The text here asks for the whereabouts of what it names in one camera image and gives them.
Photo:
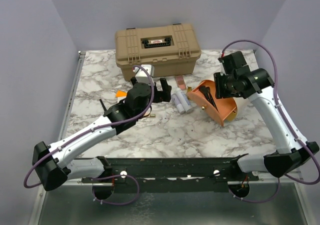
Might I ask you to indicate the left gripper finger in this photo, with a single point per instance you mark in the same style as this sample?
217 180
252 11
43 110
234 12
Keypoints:
154 86
166 88

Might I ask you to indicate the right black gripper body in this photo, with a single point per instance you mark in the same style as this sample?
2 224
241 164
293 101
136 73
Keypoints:
224 86

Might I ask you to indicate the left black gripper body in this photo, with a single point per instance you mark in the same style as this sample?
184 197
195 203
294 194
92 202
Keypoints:
160 97

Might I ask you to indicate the black fan makeup brush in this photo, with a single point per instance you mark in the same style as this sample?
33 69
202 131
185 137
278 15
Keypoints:
203 89

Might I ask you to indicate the white round makeup organizer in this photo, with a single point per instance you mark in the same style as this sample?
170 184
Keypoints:
228 108

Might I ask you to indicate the black round makeup brush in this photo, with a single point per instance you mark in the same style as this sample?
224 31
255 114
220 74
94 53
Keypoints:
212 100

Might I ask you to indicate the black thin makeup brush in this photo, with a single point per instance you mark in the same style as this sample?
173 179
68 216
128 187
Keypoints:
103 105

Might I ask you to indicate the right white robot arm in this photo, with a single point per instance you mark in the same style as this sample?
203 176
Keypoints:
292 148

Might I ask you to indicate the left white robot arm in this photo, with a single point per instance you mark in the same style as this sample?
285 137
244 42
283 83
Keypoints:
57 162

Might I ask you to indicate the lavender small bottle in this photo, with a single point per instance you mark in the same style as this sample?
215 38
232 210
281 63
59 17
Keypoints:
177 103

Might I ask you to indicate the pink blush palette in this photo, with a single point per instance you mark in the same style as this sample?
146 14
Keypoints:
180 82

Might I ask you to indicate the white spray bottle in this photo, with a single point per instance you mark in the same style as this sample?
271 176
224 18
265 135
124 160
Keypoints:
183 100

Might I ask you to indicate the beige concealer tube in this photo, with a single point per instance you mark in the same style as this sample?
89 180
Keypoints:
152 115

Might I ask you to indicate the gold black lipstick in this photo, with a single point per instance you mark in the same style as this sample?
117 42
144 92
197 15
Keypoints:
189 88

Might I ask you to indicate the orange white cream tube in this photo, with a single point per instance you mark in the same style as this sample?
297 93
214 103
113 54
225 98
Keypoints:
120 94

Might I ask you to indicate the tan plastic toolbox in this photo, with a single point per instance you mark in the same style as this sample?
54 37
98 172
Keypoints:
172 50

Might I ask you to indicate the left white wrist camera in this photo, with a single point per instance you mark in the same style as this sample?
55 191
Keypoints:
144 73

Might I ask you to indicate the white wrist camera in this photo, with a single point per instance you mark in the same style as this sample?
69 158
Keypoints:
232 61
144 73

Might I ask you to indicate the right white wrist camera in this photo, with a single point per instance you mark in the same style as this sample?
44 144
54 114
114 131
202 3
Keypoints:
232 61

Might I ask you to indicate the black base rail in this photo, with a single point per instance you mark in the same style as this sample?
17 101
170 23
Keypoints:
174 175

